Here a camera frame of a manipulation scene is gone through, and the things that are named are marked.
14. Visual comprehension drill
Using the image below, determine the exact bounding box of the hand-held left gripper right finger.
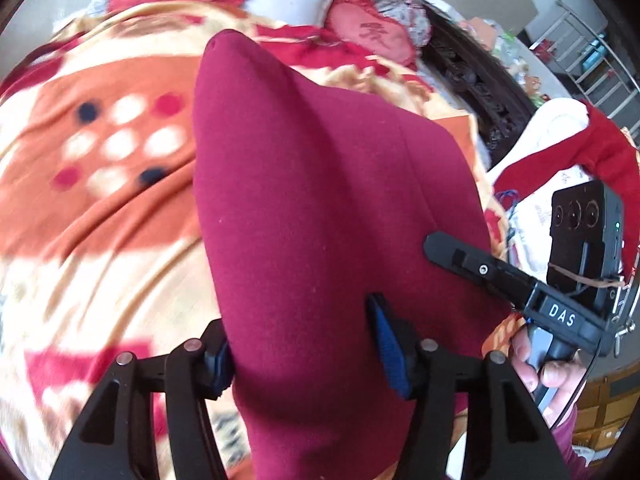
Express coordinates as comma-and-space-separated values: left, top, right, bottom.
365, 292, 571, 480

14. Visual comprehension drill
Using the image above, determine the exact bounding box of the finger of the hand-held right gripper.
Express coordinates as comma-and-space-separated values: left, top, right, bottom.
422, 231, 538, 311

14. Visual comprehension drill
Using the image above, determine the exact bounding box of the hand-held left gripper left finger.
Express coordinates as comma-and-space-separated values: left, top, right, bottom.
49, 319, 236, 480

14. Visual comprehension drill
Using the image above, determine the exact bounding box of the maroon garment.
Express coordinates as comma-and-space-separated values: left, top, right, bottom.
192, 29, 513, 480

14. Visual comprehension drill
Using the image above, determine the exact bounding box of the person's right forearm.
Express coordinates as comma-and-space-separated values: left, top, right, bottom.
550, 402, 601, 471

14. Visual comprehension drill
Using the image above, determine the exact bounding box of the person's right hand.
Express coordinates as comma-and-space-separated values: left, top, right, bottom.
510, 326, 588, 428

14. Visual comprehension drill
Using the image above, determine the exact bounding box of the red and white garment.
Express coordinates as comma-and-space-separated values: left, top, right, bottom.
487, 97, 626, 281

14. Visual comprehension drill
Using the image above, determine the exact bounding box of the wooden cabinet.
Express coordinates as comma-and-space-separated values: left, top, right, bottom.
570, 370, 631, 456

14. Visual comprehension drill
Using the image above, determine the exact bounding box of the metal rack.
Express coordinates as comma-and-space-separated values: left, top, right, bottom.
530, 0, 640, 126

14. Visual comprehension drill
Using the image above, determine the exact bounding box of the orange printed blanket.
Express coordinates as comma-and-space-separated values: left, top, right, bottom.
0, 0, 516, 480

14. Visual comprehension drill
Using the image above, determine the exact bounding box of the dark wooden headboard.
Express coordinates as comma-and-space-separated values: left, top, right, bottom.
417, 5, 538, 153

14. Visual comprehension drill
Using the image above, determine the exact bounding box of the cluttered side table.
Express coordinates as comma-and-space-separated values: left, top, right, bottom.
457, 15, 571, 108

